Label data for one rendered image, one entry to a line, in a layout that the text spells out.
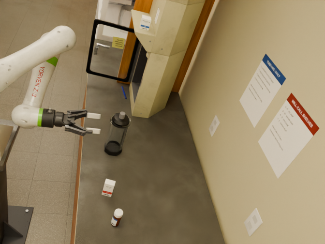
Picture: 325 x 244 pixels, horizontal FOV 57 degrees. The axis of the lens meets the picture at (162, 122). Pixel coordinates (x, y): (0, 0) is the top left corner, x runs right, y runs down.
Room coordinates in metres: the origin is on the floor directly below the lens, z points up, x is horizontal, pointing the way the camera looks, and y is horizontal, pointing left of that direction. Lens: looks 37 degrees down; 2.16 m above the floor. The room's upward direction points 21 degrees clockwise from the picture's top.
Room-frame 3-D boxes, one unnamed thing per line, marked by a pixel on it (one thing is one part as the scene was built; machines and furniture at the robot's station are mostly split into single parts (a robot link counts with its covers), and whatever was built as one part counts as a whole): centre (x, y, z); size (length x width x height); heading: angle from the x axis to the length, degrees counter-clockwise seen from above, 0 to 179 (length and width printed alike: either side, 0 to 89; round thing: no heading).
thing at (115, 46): (1.80, 0.48, 1.19); 0.30 x 0.01 x 0.40; 104
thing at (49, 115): (1.08, 0.53, 1.12); 0.09 x 0.06 x 0.12; 22
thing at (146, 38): (1.68, 0.31, 1.46); 0.32 x 0.11 x 0.10; 22
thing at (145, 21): (1.61, 0.28, 1.54); 0.05 x 0.05 x 0.06; 17
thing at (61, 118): (1.11, 0.46, 1.12); 0.09 x 0.08 x 0.07; 111
